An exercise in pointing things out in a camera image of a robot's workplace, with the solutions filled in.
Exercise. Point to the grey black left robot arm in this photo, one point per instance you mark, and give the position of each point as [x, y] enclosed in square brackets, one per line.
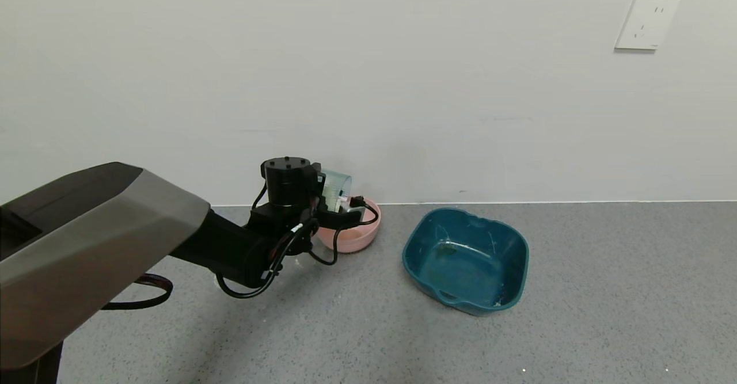
[86, 240]

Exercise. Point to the clear ribbed plastic cup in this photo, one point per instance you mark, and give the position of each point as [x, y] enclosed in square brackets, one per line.
[335, 191]

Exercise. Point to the white wall power socket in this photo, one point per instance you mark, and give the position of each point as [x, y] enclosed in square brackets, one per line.
[646, 22]

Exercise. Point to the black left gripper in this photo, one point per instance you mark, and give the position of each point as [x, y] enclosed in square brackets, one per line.
[341, 216]

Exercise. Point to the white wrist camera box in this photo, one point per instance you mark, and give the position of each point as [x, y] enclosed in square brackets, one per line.
[344, 201]

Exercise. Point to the pink plastic bowl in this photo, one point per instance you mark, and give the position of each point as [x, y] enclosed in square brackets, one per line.
[357, 240]

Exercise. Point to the teal plastic basin tray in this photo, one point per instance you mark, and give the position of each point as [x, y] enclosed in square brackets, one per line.
[460, 269]

